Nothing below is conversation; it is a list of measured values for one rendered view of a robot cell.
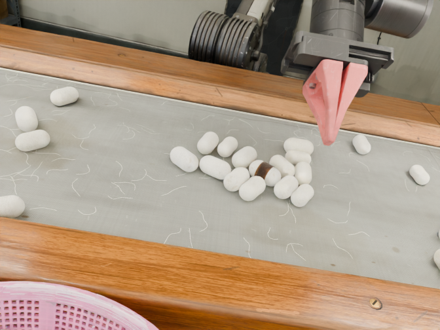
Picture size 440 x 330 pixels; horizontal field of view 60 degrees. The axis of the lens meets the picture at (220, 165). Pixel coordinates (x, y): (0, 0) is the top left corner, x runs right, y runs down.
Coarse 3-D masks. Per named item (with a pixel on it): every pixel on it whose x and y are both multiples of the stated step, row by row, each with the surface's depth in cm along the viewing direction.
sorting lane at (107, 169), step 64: (0, 128) 43; (64, 128) 45; (128, 128) 48; (192, 128) 50; (256, 128) 53; (0, 192) 35; (64, 192) 36; (128, 192) 38; (192, 192) 40; (320, 192) 43; (384, 192) 46; (256, 256) 34; (320, 256) 35; (384, 256) 37
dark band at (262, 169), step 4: (260, 164) 42; (264, 164) 42; (268, 164) 42; (260, 168) 42; (264, 168) 42; (268, 168) 42; (256, 172) 42; (260, 172) 42; (264, 172) 42; (260, 176) 42; (264, 176) 42
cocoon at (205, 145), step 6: (210, 132) 46; (204, 138) 45; (210, 138) 45; (216, 138) 46; (198, 144) 45; (204, 144) 44; (210, 144) 45; (216, 144) 46; (198, 150) 45; (204, 150) 45; (210, 150) 45
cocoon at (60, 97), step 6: (54, 90) 48; (60, 90) 48; (66, 90) 49; (72, 90) 49; (54, 96) 48; (60, 96) 48; (66, 96) 49; (72, 96) 49; (78, 96) 50; (54, 102) 48; (60, 102) 48; (66, 102) 49; (72, 102) 50
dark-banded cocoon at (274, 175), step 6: (252, 162) 43; (258, 162) 42; (252, 168) 42; (276, 168) 42; (252, 174) 43; (270, 174) 41; (276, 174) 42; (270, 180) 41; (276, 180) 42; (270, 186) 42
